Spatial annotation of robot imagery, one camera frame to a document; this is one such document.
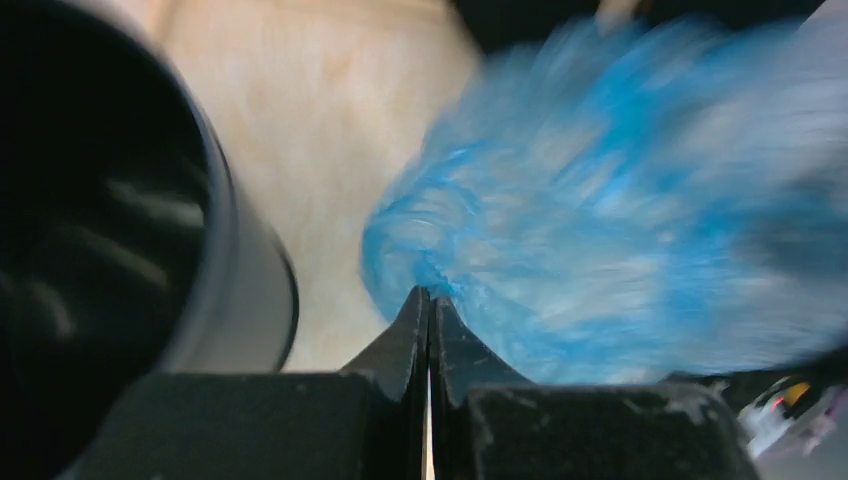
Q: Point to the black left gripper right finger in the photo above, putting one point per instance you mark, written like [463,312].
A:
[489,422]

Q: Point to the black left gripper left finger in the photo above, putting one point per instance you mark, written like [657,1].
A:
[363,421]

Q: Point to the blue plastic trash bag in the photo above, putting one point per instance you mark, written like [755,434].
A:
[613,206]

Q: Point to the black trash bin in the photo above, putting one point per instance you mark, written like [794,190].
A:
[128,245]

